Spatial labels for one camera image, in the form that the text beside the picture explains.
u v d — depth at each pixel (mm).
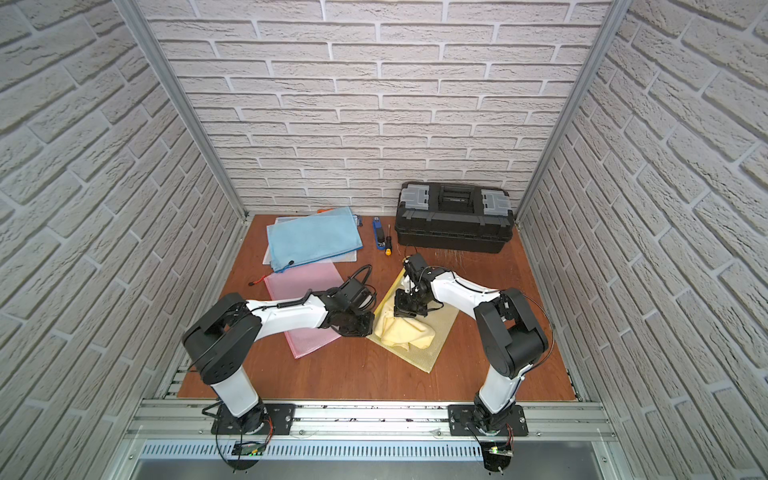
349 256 1065
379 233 1116
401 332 838
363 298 746
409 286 769
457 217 976
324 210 1218
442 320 922
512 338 468
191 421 1532
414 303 777
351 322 759
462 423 741
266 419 725
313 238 1100
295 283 1029
